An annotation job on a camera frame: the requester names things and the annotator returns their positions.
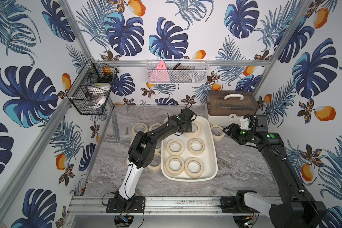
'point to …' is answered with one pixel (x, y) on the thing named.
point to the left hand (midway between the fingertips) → (187, 125)
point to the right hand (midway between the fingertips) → (227, 130)
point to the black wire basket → (93, 71)
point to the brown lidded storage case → (227, 108)
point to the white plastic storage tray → (191, 156)
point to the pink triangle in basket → (160, 74)
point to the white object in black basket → (96, 94)
